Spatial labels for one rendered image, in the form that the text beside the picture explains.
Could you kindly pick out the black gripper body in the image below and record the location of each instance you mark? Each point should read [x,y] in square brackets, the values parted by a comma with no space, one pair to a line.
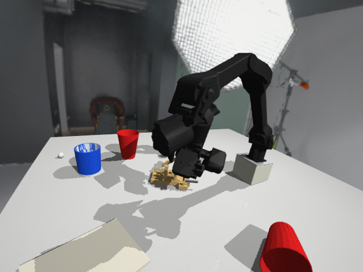
[215,159]

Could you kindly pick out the blue cup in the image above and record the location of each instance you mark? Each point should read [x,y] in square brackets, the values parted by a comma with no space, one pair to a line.
[88,158]

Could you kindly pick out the red plastic cup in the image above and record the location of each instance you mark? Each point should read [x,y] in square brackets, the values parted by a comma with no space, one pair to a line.
[128,140]
[283,252]

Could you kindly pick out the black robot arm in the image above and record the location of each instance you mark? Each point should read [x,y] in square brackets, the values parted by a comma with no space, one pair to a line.
[172,134]

